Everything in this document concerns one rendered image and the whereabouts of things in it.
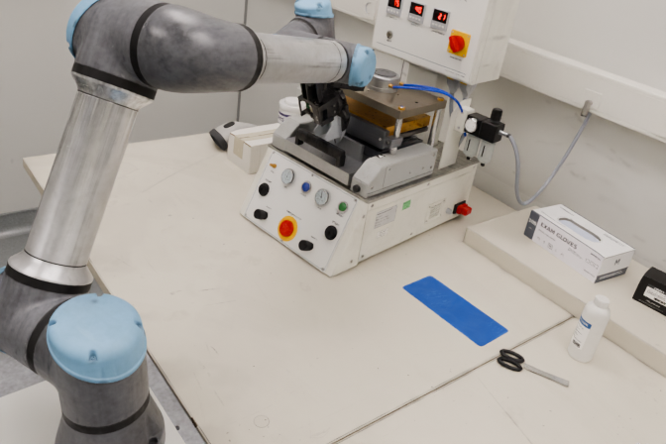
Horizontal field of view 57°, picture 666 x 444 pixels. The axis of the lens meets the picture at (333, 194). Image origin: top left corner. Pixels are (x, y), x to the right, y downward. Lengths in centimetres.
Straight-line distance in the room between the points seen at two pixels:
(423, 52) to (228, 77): 84
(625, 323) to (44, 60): 223
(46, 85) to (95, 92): 187
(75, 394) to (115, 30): 47
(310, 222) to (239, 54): 68
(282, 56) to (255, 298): 57
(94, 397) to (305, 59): 57
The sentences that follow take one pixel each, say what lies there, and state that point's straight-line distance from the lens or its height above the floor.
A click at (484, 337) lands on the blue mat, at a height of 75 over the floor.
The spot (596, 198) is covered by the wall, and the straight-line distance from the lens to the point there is 179.
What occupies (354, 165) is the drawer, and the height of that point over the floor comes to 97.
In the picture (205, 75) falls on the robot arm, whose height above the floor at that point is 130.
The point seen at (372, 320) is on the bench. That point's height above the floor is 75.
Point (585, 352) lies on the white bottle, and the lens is 138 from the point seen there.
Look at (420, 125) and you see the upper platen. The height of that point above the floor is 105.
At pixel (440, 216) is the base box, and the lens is 168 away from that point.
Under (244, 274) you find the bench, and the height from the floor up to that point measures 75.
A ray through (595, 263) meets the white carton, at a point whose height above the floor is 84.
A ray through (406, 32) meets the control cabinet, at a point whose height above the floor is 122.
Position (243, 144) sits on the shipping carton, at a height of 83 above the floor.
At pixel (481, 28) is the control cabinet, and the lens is 152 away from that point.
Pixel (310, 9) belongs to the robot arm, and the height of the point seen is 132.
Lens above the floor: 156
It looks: 27 degrees down
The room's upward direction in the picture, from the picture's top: 9 degrees clockwise
